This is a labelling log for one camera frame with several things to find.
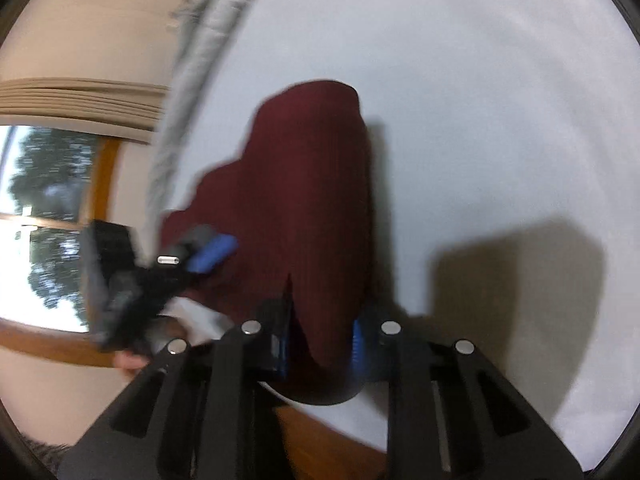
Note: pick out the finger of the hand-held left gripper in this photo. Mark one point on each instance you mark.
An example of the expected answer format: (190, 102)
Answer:
(215, 251)

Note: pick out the wooden window frame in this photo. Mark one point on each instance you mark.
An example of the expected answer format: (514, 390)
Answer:
(102, 180)

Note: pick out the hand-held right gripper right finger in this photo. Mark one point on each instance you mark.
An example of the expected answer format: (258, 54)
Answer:
(430, 410)

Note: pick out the grey-blue duvet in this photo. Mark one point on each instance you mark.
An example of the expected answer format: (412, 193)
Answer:
(200, 60)

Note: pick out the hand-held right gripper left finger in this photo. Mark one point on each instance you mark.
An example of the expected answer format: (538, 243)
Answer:
(227, 410)

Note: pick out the person's left hand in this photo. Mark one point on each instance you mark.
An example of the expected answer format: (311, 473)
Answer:
(131, 361)

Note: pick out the maroon pants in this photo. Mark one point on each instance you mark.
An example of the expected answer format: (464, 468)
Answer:
(310, 200)

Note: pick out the window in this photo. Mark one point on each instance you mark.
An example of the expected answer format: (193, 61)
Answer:
(50, 185)

